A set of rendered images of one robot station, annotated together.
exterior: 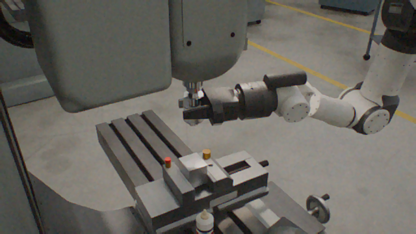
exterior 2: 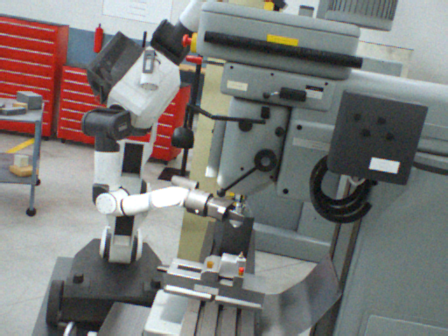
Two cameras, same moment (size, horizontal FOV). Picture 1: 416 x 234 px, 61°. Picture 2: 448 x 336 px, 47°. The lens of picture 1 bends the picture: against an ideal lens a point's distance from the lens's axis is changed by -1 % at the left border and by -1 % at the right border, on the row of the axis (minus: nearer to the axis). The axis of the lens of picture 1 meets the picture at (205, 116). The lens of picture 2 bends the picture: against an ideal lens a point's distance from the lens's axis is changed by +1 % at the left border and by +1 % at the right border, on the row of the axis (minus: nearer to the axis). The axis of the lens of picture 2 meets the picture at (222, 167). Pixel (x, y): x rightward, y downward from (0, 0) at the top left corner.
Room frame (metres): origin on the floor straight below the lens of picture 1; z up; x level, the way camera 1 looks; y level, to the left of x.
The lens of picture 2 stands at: (2.15, 0.84, 1.84)
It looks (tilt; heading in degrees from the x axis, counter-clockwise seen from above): 16 degrees down; 212
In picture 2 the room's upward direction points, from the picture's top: 10 degrees clockwise
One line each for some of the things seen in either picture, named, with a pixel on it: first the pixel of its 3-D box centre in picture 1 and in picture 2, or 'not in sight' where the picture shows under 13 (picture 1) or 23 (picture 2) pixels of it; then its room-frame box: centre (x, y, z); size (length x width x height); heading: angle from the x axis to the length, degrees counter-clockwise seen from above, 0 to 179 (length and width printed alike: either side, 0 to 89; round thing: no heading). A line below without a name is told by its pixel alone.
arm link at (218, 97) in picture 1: (231, 103); (213, 207); (0.74, -0.06, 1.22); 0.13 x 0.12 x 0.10; 14
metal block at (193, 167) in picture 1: (193, 170); (227, 265); (0.72, 0.03, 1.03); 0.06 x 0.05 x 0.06; 29
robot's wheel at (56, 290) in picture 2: not in sight; (55, 302); (0.76, -0.80, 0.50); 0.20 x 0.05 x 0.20; 44
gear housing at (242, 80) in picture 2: not in sight; (276, 83); (0.70, 0.06, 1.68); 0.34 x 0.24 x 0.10; 121
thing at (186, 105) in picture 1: (193, 108); (237, 214); (0.72, 0.03, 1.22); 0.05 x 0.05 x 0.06
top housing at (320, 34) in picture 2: not in sight; (275, 39); (0.71, 0.04, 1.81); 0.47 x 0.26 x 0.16; 121
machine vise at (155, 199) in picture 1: (203, 183); (217, 278); (0.74, 0.01, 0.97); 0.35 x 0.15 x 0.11; 119
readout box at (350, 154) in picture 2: not in sight; (374, 137); (0.85, 0.46, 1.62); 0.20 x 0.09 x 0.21; 121
